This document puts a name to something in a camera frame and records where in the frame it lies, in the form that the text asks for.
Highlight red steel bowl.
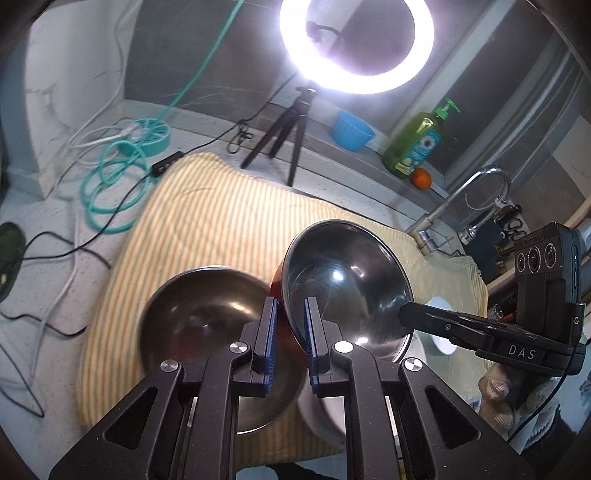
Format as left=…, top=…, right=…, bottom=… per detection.
left=270, top=220, right=413, bottom=365

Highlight floral white plate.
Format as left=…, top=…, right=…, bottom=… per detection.
left=297, top=383, right=346, bottom=449

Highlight right gloved hand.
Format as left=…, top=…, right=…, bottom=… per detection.
left=478, top=363, right=559, bottom=453

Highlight small white bowl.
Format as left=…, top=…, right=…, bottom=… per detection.
left=416, top=296, right=458, bottom=356

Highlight black scissors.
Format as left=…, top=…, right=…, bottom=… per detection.
left=502, top=217, right=526, bottom=242

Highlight stainless steel bowl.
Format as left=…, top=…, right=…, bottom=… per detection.
left=138, top=266, right=305, bottom=435

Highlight chrome faucet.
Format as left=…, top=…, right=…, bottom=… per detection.
left=405, top=165, right=512, bottom=256

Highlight striped yellow cloth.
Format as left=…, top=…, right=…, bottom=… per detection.
left=75, top=151, right=493, bottom=469

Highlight orange fruit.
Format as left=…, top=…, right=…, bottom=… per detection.
left=410, top=168, right=432, bottom=190

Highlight green dish soap bottle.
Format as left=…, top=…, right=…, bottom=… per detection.
left=382, top=98, right=461, bottom=179

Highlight blue plastic cup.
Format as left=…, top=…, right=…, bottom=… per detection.
left=331, top=110, right=376, bottom=152

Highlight teal round fan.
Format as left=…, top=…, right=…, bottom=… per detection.
left=128, top=118, right=171, bottom=157

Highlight teal cable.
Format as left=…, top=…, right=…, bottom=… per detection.
left=80, top=0, right=246, bottom=233

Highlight black cable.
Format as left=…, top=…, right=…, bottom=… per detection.
left=0, top=73, right=297, bottom=418

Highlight white cable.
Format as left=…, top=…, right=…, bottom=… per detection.
left=27, top=0, right=144, bottom=384

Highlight ring light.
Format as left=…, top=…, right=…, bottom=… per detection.
left=279, top=1, right=435, bottom=95

